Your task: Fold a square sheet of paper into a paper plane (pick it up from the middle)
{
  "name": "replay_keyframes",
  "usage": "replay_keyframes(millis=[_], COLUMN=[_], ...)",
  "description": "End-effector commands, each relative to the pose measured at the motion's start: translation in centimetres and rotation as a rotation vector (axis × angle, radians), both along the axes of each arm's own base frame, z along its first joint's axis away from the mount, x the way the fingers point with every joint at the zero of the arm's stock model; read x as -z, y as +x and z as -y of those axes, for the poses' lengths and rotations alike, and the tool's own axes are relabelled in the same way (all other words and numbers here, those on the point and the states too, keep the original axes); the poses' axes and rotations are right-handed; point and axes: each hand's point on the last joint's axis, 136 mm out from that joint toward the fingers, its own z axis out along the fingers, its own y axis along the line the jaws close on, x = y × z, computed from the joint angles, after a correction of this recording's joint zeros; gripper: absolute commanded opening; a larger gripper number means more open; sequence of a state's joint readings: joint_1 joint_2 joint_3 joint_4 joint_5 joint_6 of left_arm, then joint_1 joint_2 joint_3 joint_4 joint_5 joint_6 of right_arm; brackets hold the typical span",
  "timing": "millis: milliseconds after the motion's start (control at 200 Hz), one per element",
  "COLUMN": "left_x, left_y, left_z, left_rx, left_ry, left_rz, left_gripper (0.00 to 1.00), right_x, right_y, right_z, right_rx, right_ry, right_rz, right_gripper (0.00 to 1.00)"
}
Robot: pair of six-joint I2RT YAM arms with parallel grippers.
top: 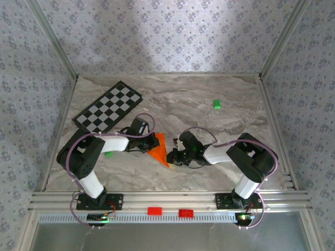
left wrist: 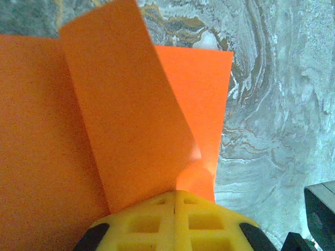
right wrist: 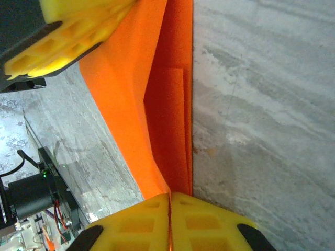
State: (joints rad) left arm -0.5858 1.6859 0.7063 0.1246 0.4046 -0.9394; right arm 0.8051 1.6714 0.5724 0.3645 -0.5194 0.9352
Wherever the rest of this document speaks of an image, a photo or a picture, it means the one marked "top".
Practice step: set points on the orange paper sheet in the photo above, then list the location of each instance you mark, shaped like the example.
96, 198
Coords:
161, 151

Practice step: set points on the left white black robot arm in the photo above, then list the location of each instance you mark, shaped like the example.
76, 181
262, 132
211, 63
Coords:
83, 157

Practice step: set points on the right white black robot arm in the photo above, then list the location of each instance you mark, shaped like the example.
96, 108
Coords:
251, 159

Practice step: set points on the green toy block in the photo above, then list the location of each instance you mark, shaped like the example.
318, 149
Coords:
109, 154
216, 103

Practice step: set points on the black grey chessboard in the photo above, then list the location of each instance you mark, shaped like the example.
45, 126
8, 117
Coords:
117, 99

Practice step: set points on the red toy block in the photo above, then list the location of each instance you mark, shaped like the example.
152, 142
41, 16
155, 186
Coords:
154, 211
186, 213

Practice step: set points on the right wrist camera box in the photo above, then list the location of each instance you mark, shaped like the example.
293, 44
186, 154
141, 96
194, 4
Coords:
177, 143

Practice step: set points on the aluminium mounting rail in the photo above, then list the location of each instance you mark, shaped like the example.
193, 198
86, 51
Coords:
170, 200

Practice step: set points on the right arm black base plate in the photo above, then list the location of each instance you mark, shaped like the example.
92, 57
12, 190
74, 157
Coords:
222, 201

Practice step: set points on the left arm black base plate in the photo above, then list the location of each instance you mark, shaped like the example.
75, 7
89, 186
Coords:
116, 201

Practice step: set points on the aluminium side rail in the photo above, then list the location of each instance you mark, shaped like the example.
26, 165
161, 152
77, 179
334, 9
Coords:
67, 104
270, 104

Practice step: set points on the aluminium corner post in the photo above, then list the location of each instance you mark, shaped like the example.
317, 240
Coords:
55, 39
282, 39

